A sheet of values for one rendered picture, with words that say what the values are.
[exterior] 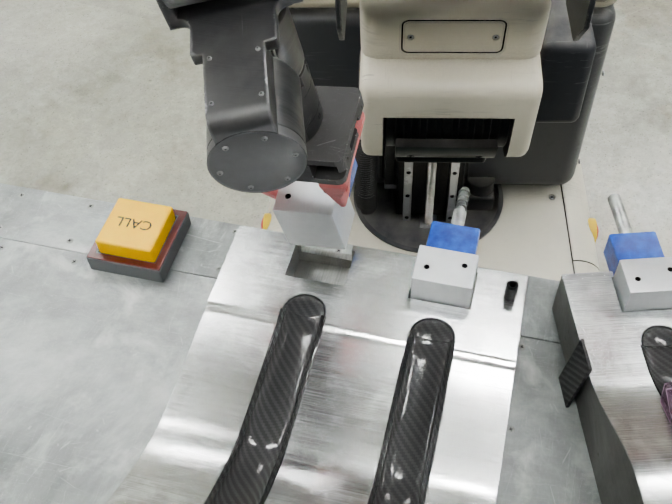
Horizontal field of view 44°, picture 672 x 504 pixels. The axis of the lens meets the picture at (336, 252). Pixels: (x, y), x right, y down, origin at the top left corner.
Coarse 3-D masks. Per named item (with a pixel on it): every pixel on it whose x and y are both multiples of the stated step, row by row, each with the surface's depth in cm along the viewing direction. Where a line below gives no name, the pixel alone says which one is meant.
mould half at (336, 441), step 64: (256, 256) 73; (384, 256) 73; (256, 320) 70; (384, 320) 69; (448, 320) 68; (512, 320) 68; (192, 384) 66; (320, 384) 66; (384, 384) 66; (448, 384) 65; (512, 384) 65; (192, 448) 63; (320, 448) 63; (448, 448) 62
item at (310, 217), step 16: (352, 176) 70; (288, 192) 66; (304, 192) 66; (320, 192) 66; (288, 208) 65; (304, 208) 65; (320, 208) 65; (336, 208) 65; (352, 208) 69; (288, 224) 67; (304, 224) 66; (320, 224) 66; (336, 224) 66; (288, 240) 70; (304, 240) 69; (320, 240) 68; (336, 240) 68
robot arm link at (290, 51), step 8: (288, 8) 50; (280, 16) 49; (288, 16) 50; (280, 24) 49; (288, 24) 50; (280, 32) 50; (288, 32) 50; (296, 32) 52; (280, 40) 50; (288, 40) 51; (296, 40) 52; (280, 48) 50; (288, 48) 51; (296, 48) 52; (280, 56) 51; (288, 56) 51; (296, 56) 52; (296, 64) 52; (296, 72) 53
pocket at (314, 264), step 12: (300, 252) 76; (312, 252) 75; (324, 252) 75; (336, 252) 75; (300, 264) 76; (312, 264) 76; (324, 264) 76; (336, 264) 76; (348, 264) 75; (300, 276) 75; (312, 276) 75; (324, 276) 75; (336, 276) 75
